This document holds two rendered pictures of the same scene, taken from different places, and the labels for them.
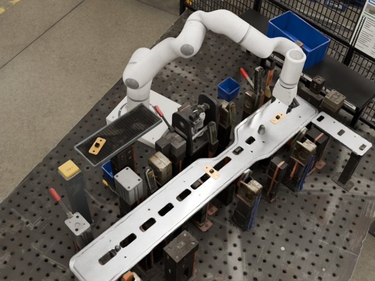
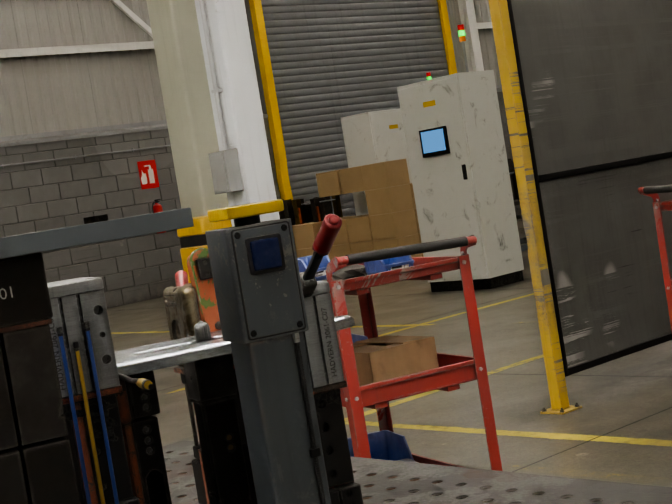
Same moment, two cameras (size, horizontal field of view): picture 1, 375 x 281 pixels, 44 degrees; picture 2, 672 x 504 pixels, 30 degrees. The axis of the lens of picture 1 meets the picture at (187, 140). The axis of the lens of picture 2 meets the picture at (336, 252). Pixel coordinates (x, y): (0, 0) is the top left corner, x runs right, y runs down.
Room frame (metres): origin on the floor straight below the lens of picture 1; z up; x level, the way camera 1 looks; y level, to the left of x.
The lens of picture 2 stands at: (2.13, 1.02, 1.16)
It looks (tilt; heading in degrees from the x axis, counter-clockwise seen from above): 3 degrees down; 203
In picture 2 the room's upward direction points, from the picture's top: 9 degrees counter-clockwise
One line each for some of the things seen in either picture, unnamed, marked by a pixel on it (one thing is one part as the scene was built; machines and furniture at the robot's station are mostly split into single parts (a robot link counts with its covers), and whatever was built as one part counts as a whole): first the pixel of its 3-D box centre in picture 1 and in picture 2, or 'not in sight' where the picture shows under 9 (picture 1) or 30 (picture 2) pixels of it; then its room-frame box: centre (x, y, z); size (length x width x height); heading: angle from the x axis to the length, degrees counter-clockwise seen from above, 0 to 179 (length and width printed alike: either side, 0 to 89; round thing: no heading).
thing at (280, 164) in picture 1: (274, 180); not in sight; (1.24, -0.42, 0.84); 0.11 x 0.08 x 0.29; 47
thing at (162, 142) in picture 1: (162, 168); not in sight; (1.23, 0.11, 0.90); 0.05 x 0.05 x 0.40; 47
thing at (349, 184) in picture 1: (351, 165); not in sight; (1.35, -0.81, 0.84); 0.11 x 0.06 x 0.29; 47
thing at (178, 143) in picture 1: (174, 164); not in sight; (1.27, 0.05, 0.89); 0.13 x 0.11 x 0.38; 47
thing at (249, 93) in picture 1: (248, 116); not in sight; (1.61, -0.31, 0.88); 0.07 x 0.06 x 0.35; 47
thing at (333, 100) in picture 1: (325, 120); not in sight; (1.61, -0.71, 0.88); 0.08 x 0.08 x 0.36; 47
